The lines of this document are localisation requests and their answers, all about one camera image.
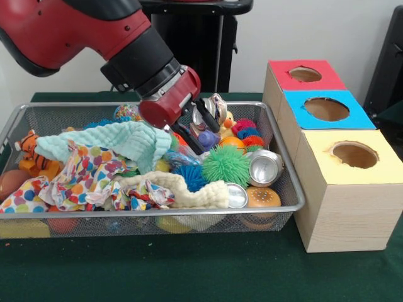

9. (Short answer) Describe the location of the toy burger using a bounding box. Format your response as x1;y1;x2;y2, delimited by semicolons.
244;186;282;211

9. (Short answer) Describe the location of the mint green fuzzy cloth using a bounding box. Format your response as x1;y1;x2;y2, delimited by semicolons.
35;121;172;174

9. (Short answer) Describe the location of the green spiky rubber ball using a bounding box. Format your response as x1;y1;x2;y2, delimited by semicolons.
201;145;251;188

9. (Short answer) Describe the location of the brown toy football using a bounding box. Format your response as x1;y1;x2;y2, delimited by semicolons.
0;169;32;202

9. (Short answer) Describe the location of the crushed silver can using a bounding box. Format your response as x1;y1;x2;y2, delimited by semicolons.
192;93;229;131

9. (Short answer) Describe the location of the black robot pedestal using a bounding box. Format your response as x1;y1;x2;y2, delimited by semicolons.
139;0;254;94

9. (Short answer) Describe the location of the dark green side table cloth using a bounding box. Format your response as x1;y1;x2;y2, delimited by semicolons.
377;99;403;126

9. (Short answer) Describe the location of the polka dot colourful cloth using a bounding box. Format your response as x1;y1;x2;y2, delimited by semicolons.
0;143;176;215

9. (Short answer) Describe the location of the wooden box with three holes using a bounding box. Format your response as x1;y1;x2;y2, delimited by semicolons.
261;60;403;254

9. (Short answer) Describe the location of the blue spiky rubber ball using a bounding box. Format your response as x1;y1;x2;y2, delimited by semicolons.
171;164;208;193

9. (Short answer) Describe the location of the small orange basketball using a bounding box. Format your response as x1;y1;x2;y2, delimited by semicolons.
219;135;247;154

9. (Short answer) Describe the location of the black upright panel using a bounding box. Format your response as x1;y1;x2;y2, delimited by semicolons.
364;5;403;126

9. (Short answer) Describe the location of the cream knitted cloth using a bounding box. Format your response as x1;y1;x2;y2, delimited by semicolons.
113;171;229;210

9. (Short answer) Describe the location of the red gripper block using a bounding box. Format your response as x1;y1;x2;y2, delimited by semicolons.
139;65;222;156

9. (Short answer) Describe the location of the smooth silver can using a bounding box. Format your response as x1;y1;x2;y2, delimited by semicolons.
247;149;285;187

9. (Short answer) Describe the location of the shallow wire mesh bin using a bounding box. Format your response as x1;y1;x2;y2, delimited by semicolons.
0;101;306;238

